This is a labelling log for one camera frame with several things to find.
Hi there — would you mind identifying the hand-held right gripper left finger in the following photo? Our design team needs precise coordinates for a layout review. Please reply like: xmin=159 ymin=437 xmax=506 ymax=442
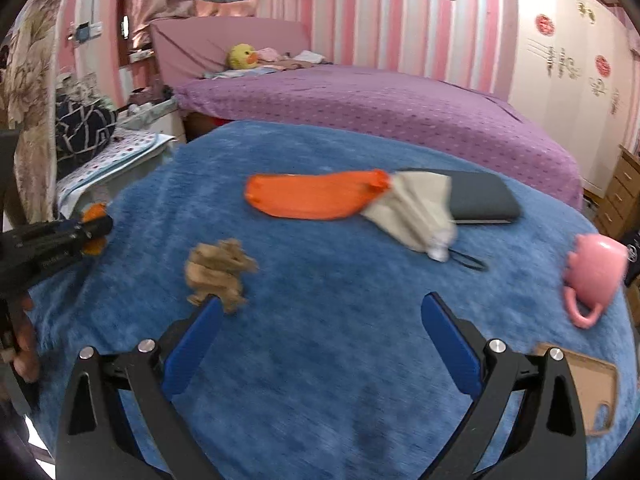
xmin=55 ymin=296 xmax=226 ymax=480

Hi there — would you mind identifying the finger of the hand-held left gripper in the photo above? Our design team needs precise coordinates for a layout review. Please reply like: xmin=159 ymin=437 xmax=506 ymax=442
xmin=54 ymin=212 xmax=114 ymax=248

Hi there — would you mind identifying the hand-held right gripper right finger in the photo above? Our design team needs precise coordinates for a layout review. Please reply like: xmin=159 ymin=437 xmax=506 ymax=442
xmin=420 ymin=292 xmax=587 ymax=480

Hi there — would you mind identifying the brown paper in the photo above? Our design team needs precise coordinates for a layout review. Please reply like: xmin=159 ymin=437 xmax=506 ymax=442
xmin=184 ymin=238 xmax=260 ymax=315

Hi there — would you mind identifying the person's left hand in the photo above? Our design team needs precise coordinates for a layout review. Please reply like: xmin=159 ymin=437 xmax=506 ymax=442
xmin=8 ymin=295 xmax=42 ymax=384

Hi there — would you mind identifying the polka dot cloth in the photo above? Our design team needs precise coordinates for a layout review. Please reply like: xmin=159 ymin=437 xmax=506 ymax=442
xmin=55 ymin=127 xmax=177 ymax=202

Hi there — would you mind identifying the dark patterned bag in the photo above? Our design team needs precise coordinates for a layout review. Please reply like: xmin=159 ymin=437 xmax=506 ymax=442
xmin=54 ymin=99 xmax=119 ymax=167

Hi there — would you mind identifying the floral curtain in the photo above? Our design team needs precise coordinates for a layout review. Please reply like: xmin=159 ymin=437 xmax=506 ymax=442
xmin=0 ymin=0 xmax=67 ymax=227

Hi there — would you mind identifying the blue fluffy blanket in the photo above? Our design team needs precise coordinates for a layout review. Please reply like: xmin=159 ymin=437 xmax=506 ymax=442
xmin=24 ymin=119 xmax=637 ymax=480

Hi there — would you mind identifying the beige cloth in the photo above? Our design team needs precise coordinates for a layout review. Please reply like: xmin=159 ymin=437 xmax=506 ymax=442
xmin=359 ymin=170 xmax=459 ymax=264

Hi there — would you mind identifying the dark grey notebook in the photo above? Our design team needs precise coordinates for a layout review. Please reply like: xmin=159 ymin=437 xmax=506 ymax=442
xmin=394 ymin=168 xmax=524 ymax=225

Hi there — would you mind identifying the pink pig-shaped cup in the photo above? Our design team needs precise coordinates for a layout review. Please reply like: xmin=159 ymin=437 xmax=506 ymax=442
xmin=562 ymin=233 xmax=629 ymax=330

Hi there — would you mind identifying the orange cloth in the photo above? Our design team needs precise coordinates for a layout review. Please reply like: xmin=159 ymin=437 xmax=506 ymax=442
xmin=244 ymin=168 xmax=392 ymax=221

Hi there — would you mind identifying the dark cloth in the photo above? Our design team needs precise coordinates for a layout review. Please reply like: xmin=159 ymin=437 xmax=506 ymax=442
xmin=622 ymin=229 xmax=640 ymax=287

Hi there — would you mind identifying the pink bed headboard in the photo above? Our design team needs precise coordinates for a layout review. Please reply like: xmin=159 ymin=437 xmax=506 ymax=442
xmin=148 ymin=15 xmax=314 ymax=93

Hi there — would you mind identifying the wooden desk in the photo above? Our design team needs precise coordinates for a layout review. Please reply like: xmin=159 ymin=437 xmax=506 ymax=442
xmin=592 ymin=144 xmax=640 ymax=244

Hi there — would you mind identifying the yellow duck plush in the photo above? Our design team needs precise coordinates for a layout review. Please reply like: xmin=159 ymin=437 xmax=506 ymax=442
xmin=228 ymin=43 xmax=259 ymax=71

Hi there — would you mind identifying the pink satin curtain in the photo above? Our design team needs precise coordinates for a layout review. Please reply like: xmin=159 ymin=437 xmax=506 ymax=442
xmin=119 ymin=0 xmax=259 ymax=57

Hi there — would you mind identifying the purple dotted bedspread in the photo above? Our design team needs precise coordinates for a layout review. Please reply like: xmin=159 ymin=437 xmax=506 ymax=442
xmin=172 ymin=63 xmax=585 ymax=211

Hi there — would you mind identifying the cream wardrobe with stickers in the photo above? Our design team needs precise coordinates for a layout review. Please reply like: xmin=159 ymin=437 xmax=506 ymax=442
xmin=507 ymin=0 xmax=640 ymax=194

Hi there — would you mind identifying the pile of light clothes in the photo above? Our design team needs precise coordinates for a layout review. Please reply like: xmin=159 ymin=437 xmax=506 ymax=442
xmin=254 ymin=47 xmax=334 ymax=72

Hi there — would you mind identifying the black hair tie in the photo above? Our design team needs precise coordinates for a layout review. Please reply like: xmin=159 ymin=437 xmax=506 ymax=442
xmin=446 ymin=249 xmax=490 ymax=274

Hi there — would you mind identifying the wall outlet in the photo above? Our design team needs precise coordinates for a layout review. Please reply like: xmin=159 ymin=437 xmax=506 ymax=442
xmin=69 ymin=20 xmax=104 ymax=44

